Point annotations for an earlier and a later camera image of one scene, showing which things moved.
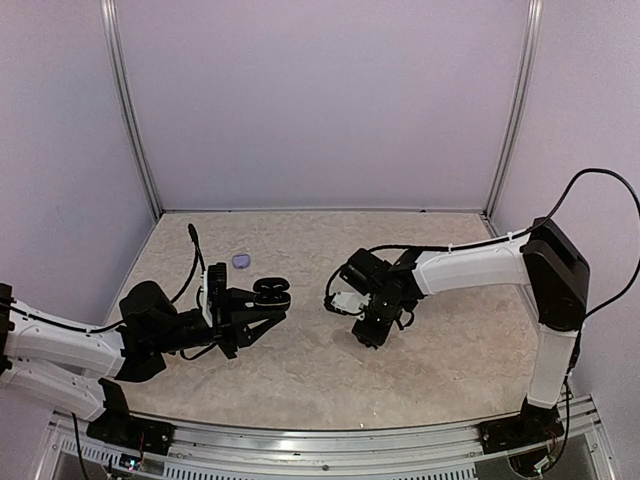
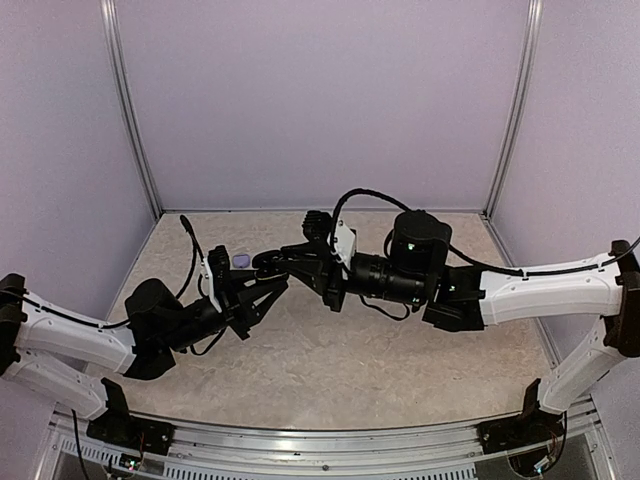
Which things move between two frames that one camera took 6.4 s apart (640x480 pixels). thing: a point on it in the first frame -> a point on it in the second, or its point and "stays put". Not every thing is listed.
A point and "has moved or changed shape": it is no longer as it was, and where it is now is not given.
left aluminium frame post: x=110 y=26 stays put
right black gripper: x=373 y=337 -> x=326 y=281
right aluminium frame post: x=531 y=40 stays put
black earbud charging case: x=271 y=294 has moved or changed shape
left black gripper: x=237 y=328 -> x=241 y=305
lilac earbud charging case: x=241 y=261 stays put
